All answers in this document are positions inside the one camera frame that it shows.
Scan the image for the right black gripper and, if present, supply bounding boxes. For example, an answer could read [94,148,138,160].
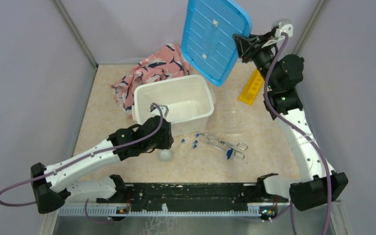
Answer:
[234,31,279,90]

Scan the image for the blue plastic bin lid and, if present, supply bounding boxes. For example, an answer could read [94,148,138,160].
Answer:
[181,0,253,86]

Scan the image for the white plastic storage bin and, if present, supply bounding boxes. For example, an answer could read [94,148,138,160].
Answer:
[132,74,216,137]

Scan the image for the white round ball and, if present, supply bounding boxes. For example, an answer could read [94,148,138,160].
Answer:
[157,149,173,162]

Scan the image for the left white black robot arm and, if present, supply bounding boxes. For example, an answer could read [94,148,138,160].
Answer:
[30,116,174,214]

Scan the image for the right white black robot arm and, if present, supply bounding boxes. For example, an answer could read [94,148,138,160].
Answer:
[233,32,349,211]

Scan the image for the yellow test tube rack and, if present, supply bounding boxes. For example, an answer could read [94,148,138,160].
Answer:
[238,70,264,105]

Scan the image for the pink patterned cloth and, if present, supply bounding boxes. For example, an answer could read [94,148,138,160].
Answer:
[111,43,190,119]

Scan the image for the metal crucible tongs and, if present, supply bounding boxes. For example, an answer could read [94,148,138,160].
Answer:
[200,133,248,160]

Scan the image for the blue clamp piece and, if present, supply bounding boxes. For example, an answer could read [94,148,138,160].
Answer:
[226,149,234,160]

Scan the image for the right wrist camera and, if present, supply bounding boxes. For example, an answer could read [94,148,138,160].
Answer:
[272,19,294,38]

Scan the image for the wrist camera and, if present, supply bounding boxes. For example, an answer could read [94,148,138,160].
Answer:
[272,19,294,38]
[150,104,169,118]

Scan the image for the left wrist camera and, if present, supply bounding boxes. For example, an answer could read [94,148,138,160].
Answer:
[150,104,169,118]

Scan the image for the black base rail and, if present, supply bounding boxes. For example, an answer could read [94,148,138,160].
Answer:
[95,182,288,213]

